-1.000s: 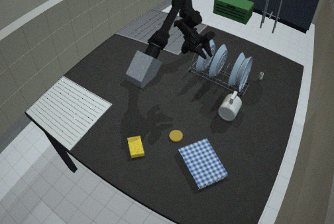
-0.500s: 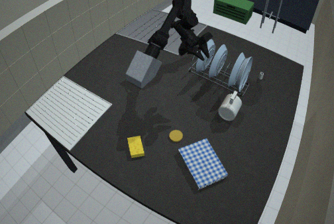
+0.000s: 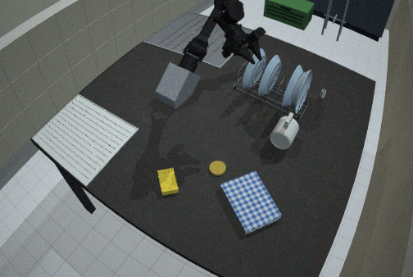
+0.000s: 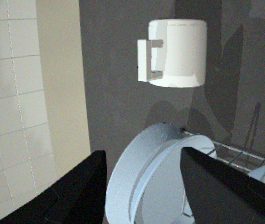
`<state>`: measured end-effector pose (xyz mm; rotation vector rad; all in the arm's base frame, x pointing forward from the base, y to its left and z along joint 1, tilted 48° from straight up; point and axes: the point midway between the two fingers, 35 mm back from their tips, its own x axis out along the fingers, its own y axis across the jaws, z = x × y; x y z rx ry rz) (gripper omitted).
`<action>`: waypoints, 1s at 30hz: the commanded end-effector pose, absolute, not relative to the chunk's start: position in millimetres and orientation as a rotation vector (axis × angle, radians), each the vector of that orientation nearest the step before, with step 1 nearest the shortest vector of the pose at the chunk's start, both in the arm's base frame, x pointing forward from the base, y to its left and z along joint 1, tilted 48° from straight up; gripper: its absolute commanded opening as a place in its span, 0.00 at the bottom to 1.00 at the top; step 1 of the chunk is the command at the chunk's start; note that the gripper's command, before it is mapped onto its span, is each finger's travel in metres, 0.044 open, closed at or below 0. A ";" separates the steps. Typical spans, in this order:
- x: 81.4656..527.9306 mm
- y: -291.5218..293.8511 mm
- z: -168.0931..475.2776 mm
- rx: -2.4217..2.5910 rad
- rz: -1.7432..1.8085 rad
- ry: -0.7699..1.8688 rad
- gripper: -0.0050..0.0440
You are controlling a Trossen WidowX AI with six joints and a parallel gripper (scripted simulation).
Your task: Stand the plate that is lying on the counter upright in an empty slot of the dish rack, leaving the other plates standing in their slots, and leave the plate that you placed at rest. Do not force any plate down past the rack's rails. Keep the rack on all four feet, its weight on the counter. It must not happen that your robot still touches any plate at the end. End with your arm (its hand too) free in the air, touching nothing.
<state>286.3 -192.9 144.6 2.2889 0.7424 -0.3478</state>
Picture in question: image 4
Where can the white mug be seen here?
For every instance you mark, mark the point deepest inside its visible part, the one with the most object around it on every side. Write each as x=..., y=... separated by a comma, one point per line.
x=176, y=52

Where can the grey wire dish rack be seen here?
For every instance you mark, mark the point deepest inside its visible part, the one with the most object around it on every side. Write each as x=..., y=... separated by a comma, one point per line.
x=229, y=163

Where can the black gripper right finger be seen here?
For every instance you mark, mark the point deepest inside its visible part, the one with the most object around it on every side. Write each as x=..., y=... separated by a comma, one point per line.
x=218, y=193

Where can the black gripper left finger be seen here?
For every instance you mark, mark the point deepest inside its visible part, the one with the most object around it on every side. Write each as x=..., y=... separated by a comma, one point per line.
x=78, y=197

